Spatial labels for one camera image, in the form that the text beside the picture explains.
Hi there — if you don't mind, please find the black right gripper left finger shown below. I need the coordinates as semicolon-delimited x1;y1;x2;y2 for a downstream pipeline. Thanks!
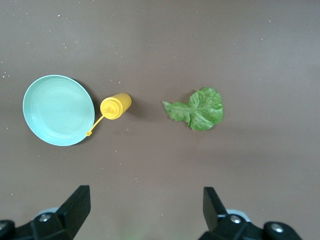
0;185;91;240

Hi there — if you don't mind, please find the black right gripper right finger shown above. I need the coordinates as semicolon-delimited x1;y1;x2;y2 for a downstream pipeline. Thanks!
199;186;304;240

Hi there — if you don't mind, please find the green lettuce leaf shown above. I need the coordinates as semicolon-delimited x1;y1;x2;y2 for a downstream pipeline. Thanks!
161;86;224;131

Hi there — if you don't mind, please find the yellow mustard squeeze bottle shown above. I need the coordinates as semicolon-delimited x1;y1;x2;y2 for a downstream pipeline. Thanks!
85;92;133;137

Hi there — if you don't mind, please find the mint green plate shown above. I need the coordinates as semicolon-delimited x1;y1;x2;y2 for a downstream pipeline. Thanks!
22;74;96;147

